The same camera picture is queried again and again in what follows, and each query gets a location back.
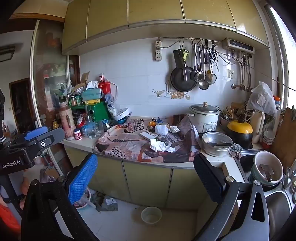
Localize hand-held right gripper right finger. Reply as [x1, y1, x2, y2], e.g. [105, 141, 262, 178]
[193, 153, 271, 241]

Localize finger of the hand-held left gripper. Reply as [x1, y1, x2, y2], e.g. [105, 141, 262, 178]
[14, 127, 65, 154]
[7, 126, 48, 149]

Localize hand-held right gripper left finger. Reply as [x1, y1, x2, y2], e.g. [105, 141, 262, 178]
[21, 153, 100, 241]

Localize white foam net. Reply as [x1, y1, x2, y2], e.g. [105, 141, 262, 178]
[154, 124, 169, 135]

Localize small white trash bin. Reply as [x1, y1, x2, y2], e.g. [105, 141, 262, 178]
[141, 206, 162, 225]

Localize person's left hand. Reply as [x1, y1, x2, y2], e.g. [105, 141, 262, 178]
[19, 179, 30, 209]

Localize pink thermos bottle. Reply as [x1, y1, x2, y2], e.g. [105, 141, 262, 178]
[58, 101, 75, 141]

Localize pink plastic basin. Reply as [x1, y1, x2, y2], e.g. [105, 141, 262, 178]
[74, 188, 97, 209]

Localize dark wooden door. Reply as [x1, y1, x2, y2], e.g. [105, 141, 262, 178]
[9, 77, 36, 134]

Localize metal steamer pot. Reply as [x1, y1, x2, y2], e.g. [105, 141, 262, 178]
[202, 131, 234, 158]

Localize grey plastic bag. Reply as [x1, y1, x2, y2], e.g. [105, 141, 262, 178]
[95, 192, 119, 212]

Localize clear drinking glass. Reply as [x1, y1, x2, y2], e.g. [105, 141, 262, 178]
[95, 120, 105, 137]
[85, 120, 97, 139]

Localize grey dishcloth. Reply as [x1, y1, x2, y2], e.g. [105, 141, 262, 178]
[230, 143, 243, 158]

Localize black pot with yellow lid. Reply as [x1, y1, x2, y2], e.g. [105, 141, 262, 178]
[227, 119, 253, 150]

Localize green box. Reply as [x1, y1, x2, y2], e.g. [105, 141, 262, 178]
[71, 100, 110, 121]

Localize large white bowl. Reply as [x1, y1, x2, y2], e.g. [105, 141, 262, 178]
[253, 151, 284, 183]

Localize printed cloth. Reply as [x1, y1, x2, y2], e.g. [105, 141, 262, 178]
[92, 115, 202, 163]

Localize crumpled white tissue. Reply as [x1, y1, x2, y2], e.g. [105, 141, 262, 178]
[149, 138, 176, 153]

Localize lower cabinet doors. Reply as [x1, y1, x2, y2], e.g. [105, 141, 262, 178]
[64, 146, 234, 210]

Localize white rice cooker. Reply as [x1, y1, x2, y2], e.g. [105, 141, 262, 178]
[186, 101, 220, 134]

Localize chopstick holder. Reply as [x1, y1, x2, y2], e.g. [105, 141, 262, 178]
[216, 104, 234, 131]

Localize teal tissue box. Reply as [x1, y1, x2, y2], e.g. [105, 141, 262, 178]
[81, 81, 104, 101]

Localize glass sliding door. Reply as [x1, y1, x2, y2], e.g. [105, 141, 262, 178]
[30, 19, 81, 140]

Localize blue white plastic packet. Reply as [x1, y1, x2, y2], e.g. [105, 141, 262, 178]
[105, 92, 121, 118]

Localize cream thermos jug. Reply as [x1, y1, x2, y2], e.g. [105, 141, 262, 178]
[251, 110, 266, 144]

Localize stack of bowls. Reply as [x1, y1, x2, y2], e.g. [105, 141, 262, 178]
[262, 131, 276, 149]

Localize steel sink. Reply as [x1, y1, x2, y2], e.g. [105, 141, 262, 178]
[234, 149, 296, 233]

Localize white and blue bowl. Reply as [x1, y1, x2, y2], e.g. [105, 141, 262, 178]
[113, 107, 132, 125]

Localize red tin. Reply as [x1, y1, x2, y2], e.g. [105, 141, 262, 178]
[98, 73, 111, 94]

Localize wooden cutting board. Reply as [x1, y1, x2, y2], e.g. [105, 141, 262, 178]
[270, 106, 296, 172]

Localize metal ladle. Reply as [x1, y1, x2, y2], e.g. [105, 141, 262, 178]
[198, 44, 210, 90]

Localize white plastic bag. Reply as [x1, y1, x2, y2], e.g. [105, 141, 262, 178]
[247, 81, 278, 118]

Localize metal skimmer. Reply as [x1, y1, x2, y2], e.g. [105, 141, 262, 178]
[206, 45, 217, 85]

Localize black frying pan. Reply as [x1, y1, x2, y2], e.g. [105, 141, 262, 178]
[170, 66, 198, 93]

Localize metal water pipes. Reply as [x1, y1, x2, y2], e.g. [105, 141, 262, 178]
[232, 52, 254, 92]

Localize kitchen scissors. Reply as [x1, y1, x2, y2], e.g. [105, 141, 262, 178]
[209, 40, 220, 72]

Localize yellow peeler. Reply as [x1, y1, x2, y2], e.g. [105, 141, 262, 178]
[181, 47, 190, 81]

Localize kitchen cleaver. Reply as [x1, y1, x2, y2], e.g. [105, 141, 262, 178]
[173, 48, 187, 69]

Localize white water heater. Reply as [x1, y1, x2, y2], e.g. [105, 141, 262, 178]
[221, 37, 256, 52]

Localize window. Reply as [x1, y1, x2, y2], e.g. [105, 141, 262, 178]
[266, 5, 296, 109]

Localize white wall power strip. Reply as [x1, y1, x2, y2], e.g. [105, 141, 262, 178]
[154, 40, 162, 62]

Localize metal hanging rail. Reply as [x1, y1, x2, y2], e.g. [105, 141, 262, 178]
[158, 36, 219, 43]

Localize yellow wall cabinet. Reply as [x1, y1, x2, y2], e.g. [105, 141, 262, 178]
[61, 0, 270, 56]

